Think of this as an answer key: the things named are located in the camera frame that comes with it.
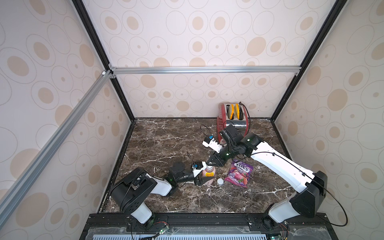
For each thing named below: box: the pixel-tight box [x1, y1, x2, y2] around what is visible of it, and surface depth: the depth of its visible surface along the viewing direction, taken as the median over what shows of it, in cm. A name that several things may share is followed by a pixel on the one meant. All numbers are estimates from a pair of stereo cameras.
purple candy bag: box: [224, 159, 254, 188], surface depth 89 cm
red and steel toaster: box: [217, 102, 249, 143], surface depth 99 cm
